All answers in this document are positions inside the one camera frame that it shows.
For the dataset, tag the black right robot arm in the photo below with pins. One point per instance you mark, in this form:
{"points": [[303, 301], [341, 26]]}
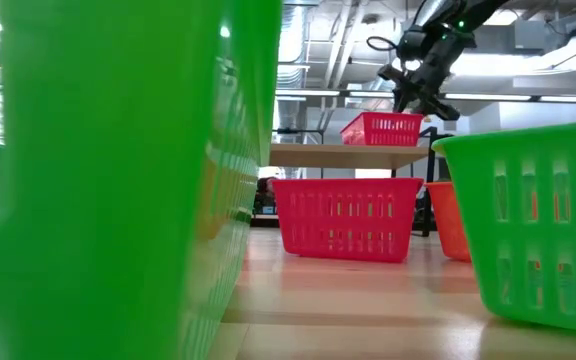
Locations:
{"points": [[480, 14]]}

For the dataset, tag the ribbed silver ventilation duct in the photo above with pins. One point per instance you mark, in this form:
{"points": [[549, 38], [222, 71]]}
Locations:
{"points": [[292, 60]]}

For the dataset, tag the long ceiling light strip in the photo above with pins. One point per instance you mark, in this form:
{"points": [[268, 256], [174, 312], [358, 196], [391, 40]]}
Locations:
{"points": [[308, 93], [573, 99], [488, 97], [368, 94]]}

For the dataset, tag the black background equipment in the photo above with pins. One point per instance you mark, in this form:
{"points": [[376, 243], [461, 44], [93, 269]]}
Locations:
{"points": [[264, 197]]}

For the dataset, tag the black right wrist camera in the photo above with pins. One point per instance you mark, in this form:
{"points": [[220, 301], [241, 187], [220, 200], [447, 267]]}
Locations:
{"points": [[413, 44]]}

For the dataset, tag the red plastic basket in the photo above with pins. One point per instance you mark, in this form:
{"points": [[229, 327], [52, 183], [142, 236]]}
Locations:
{"points": [[348, 185], [363, 136]]}

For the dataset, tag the large green plastic basket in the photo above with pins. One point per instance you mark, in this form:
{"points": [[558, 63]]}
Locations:
{"points": [[118, 200]]}

